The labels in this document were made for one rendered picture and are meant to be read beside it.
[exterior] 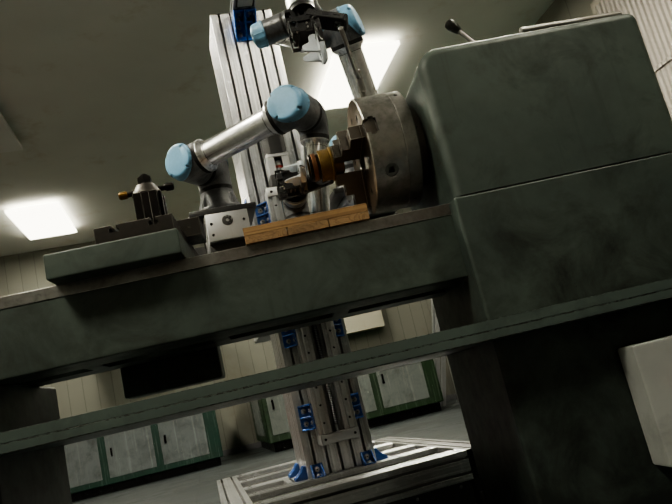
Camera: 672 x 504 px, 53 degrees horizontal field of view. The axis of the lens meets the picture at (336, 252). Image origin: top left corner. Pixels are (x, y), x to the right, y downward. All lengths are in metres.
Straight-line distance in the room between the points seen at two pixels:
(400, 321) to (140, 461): 4.56
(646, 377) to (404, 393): 6.88
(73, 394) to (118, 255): 8.81
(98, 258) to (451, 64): 0.96
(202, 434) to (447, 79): 7.00
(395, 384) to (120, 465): 3.32
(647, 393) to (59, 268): 1.30
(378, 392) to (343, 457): 5.88
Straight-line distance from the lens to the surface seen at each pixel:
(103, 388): 10.29
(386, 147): 1.70
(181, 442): 8.33
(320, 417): 2.34
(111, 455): 8.38
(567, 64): 1.84
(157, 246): 1.56
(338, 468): 2.44
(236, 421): 10.19
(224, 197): 2.32
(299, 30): 1.83
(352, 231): 1.61
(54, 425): 1.50
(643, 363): 1.61
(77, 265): 1.59
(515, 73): 1.78
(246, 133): 2.16
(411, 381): 8.42
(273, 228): 1.59
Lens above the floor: 0.48
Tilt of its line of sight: 12 degrees up
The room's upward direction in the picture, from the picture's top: 13 degrees counter-clockwise
